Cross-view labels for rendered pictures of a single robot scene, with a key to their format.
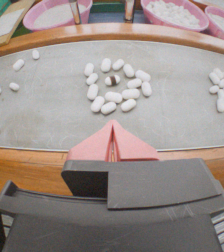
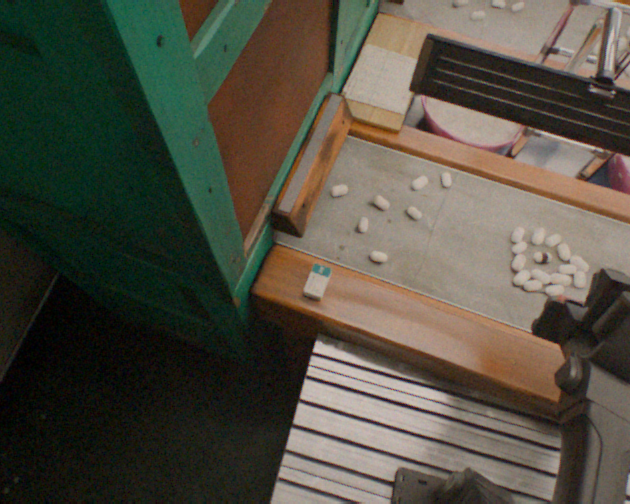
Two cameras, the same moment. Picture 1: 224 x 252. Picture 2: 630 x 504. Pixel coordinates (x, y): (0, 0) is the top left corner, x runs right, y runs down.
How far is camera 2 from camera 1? 0.74 m
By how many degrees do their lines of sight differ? 12
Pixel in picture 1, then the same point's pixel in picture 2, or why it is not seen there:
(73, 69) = (496, 225)
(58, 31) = (484, 159)
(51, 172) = (466, 325)
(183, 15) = not seen: outside the picture
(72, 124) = (488, 288)
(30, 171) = (440, 317)
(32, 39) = (444, 152)
